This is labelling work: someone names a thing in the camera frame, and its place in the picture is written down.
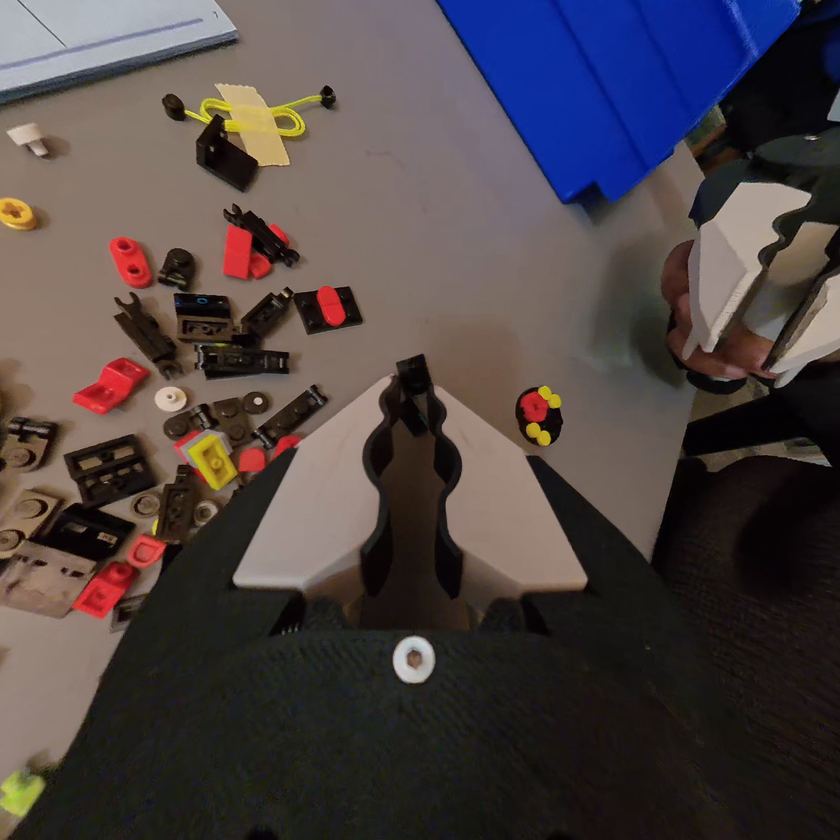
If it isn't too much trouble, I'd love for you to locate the neon green lego piece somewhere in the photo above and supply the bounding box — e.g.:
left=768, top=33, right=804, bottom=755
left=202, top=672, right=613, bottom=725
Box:
left=0, top=768, right=47, bottom=818

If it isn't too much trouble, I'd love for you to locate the black lego hinge plate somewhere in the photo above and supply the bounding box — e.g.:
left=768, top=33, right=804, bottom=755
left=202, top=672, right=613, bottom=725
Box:
left=252, top=385, right=329, bottom=449

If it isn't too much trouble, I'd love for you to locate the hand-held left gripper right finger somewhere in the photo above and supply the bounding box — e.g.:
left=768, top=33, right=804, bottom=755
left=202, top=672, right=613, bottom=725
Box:
left=423, top=384, right=588, bottom=616

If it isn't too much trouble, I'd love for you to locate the red black lego clip piece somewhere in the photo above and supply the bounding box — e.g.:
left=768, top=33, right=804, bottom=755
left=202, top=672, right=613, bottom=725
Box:
left=222, top=203, right=301, bottom=281

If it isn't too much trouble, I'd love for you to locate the black lego plate red tile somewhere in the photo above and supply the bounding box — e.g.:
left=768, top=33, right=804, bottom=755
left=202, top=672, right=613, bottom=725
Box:
left=293, top=285, right=364, bottom=336

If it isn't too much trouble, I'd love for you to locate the small white lego piece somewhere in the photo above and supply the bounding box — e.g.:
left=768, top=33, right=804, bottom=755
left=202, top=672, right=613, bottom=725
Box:
left=7, top=123, right=50, bottom=158

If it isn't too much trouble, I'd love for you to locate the pile of lego pieces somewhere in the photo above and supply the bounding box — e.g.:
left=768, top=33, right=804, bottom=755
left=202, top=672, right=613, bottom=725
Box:
left=0, top=233, right=329, bottom=621

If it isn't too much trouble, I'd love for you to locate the blue storage bin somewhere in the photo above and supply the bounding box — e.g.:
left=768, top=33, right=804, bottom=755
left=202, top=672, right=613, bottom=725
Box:
left=436, top=0, right=805, bottom=204

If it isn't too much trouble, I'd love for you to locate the neon yellow string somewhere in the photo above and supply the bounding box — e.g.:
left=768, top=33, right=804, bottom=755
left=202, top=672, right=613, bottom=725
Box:
left=162, top=85, right=337, bottom=140

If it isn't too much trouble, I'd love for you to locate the person's right forearm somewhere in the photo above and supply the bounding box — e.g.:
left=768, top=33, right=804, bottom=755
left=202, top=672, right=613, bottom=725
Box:
left=682, top=367, right=840, bottom=467

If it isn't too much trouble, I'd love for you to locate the black lego slope piece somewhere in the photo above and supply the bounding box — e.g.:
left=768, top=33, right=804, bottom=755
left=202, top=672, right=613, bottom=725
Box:
left=195, top=115, right=259, bottom=193

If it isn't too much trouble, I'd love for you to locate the beige tape strip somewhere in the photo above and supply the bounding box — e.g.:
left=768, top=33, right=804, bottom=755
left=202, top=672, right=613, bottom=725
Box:
left=214, top=83, right=291, bottom=167

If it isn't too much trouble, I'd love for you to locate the small black lego bracket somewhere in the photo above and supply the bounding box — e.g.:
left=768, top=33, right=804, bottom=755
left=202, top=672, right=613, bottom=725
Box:
left=395, top=354, right=435, bottom=439

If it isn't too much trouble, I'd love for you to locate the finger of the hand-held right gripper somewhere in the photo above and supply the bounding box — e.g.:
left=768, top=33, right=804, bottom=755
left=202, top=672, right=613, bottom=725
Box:
left=761, top=272, right=840, bottom=389
left=681, top=182, right=840, bottom=361

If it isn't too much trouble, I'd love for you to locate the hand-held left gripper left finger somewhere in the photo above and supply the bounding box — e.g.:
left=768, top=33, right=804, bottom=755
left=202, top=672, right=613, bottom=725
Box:
left=233, top=374, right=403, bottom=618

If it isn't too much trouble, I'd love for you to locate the round black lego plate assembly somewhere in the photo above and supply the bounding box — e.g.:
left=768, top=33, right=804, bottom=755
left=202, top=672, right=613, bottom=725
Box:
left=515, top=385, right=565, bottom=447

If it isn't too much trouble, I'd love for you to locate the person's right hand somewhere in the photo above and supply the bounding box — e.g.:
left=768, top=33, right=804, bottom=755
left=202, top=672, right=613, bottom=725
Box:
left=659, top=239, right=778, bottom=396

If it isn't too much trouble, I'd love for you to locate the lego instruction booklet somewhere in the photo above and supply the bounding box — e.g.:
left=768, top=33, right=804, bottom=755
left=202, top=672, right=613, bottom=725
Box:
left=0, top=0, right=238, bottom=102

